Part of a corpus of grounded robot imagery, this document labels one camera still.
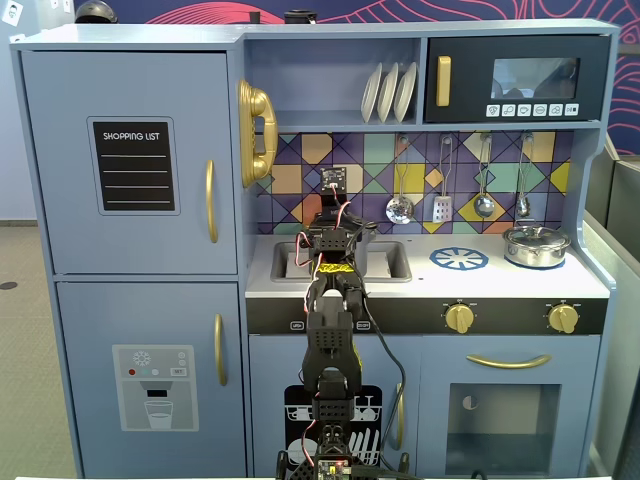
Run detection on dark microwave door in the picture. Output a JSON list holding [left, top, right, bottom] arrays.
[[423, 34, 613, 124]]

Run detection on gray water dispenser sticker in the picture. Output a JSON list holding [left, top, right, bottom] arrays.
[[111, 343, 200, 433]]

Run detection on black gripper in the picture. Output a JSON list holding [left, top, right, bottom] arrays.
[[311, 191, 377, 234]]

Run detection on blue dishwasher door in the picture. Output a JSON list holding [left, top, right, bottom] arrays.
[[248, 334, 421, 479]]

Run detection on black helmet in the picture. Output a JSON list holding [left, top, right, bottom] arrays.
[[74, 0, 119, 24]]

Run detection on steel ladle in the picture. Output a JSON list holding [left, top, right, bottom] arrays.
[[471, 132, 497, 219]]

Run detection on steel pot lid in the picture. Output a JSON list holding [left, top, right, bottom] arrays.
[[503, 224, 572, 249]]

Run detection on gold fridge door handle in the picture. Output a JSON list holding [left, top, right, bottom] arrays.
[[204, 159, 220, 245]]

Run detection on gold microwave handle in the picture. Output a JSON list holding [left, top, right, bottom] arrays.
[[435, 55, 453, 108]]

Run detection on blue toy kitchen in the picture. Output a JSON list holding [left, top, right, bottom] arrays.
[[9, 18, 622, 479]]

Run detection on black wrist camera board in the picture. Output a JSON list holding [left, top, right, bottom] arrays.
[[319, 166, 350, 194]]

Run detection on white toy plate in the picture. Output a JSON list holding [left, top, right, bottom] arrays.
[[376, 61, 401, 124], [360, 61, 384, 124], [393, 60, 419, 123]]

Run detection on black white dishwasher sticker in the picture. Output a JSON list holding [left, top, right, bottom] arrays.
[[283, 383, 384, 472]]

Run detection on gold freezer door handle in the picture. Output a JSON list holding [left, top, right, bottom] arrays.
[[213, 312, 229, 388]]

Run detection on gold stove knob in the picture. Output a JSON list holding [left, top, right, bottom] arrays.
[[547, 301, 582, 336], [444, 301, 477, 335]]

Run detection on white wall photo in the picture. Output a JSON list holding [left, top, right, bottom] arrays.
[[1, 0, 27, 27]]

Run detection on gold oven door handle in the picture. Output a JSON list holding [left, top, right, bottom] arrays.
[[465, 352, 553, 371]]

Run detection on steel skimmer spoon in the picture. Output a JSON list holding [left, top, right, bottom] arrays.
[[385, 134, 417, 226]]

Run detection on black power cable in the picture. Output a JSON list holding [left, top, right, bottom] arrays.
[[360, 287, 408, 472]]

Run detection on blue oven door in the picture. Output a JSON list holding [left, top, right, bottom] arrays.
[[419, 335, 602, 479]]

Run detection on robot controller board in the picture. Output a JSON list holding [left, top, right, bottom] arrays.
[[314, 456, 352, 480]]

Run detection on steel slotted spatula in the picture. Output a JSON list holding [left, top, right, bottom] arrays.
[[431, 134, 457, 224]]

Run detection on steel gray pot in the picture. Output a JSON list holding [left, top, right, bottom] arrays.
[[502, 234, 572, 269]]

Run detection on black shopping list board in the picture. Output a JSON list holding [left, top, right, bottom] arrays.
[[86, 116, 182, 217]]

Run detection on steel small spoon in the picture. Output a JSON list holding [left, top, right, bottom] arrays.
[[514, 131, 534, 219]]

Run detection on gray sink basin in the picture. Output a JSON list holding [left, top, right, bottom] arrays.
[[269, 239, 414, 284]]

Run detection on blue fridge door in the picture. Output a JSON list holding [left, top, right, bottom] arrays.
[[20, 49, 239, 276]]

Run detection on blue freezer door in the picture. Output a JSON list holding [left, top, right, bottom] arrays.
[[55, 280, 249, 479]]

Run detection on gold toy telephone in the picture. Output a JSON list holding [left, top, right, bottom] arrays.
[[237, 78, 280, 189]]

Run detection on red white servo wires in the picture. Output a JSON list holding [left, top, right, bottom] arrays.
[[294, 189, 352, 274]]

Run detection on gold dishwasher door handle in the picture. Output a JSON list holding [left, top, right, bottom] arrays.
[[394, 381, 407, 452]]

